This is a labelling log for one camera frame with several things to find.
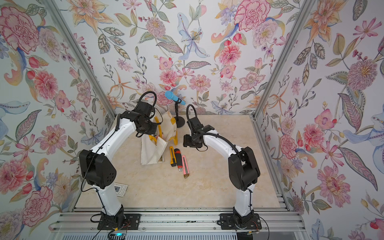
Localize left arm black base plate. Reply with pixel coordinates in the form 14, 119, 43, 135
97, 213, 141, 231

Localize pink utility knife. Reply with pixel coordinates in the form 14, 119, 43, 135
182, 155, 190, 179

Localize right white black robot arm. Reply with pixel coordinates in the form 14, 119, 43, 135
183, 117, 261, 229

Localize blue microphone on black stand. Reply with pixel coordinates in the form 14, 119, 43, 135
165, 91, 186, 128

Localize white canvas pouch yellow handles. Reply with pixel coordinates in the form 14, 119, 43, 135
141, 111, 177, 166

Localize aluminium front rail frame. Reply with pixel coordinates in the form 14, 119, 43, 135
49, 208, 309, 240

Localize white QR code card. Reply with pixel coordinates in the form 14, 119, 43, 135
114, 183, 128, 197

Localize red black utility knife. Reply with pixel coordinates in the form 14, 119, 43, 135
174, 149, 183, 172

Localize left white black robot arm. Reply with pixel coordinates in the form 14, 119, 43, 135
79, 102, 158, 227

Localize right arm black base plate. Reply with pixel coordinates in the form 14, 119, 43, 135
217, 213, 262, 231

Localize yellow black utility knife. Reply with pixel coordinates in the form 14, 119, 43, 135
169, 146, 177, 167

